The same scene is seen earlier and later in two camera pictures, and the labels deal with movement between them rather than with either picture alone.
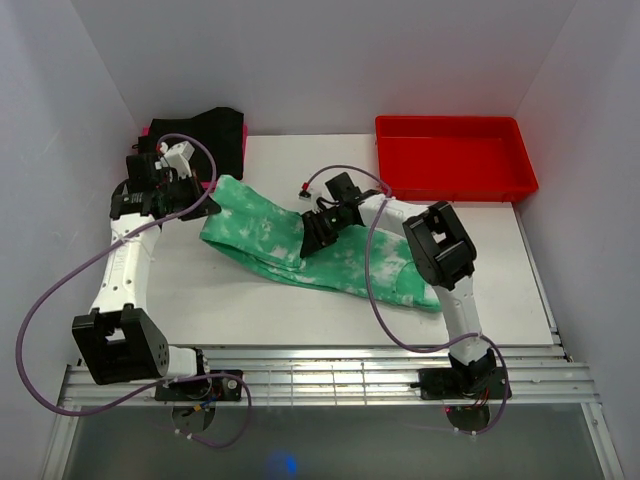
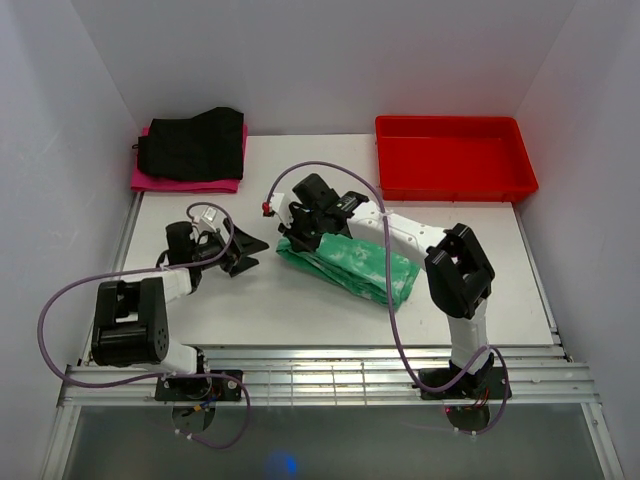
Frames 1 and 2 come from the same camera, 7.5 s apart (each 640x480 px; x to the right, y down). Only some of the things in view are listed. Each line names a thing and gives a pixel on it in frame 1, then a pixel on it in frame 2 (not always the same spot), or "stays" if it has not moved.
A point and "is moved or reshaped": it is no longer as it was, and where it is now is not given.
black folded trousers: (219, 129) stays
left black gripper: (192, 184) to (239, 242)
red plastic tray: (442, 158) stays
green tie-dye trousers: (271, 231) is moved or reshaped
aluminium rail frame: (325, 376) stays
